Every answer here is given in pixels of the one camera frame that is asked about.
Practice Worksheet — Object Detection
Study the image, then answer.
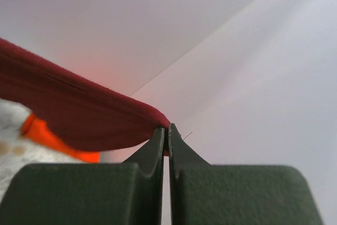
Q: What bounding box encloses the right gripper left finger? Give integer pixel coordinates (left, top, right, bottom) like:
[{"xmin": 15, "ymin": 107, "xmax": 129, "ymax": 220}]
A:
[{"xmin": 1, "ymin": 128, "xmax": 165, "ymax": 224}]

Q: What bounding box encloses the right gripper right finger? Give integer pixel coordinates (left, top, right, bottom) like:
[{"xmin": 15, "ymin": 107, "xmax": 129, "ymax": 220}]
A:
[{"xmin": 167, "ymin": 124, "xmax": 323, "ymax": 225}]

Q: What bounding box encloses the maroon t shirt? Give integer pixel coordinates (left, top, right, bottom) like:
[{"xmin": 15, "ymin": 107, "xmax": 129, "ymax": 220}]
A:
[{"xmin": 1, "ymin": 40, "xmax": 170, "ymax": 151}]

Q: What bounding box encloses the folded orange t shirt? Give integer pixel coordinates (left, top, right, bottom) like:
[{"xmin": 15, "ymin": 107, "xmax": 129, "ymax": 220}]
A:
[{"xmin": 21, "ymin": 113, "xmax": 100, "ymax": 163}]

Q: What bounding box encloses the floral table mat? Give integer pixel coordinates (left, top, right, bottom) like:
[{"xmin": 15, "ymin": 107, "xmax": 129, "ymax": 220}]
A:
[{"xmin": 0, "ymin": 99, "xmax": 80, "ymax": 198}]

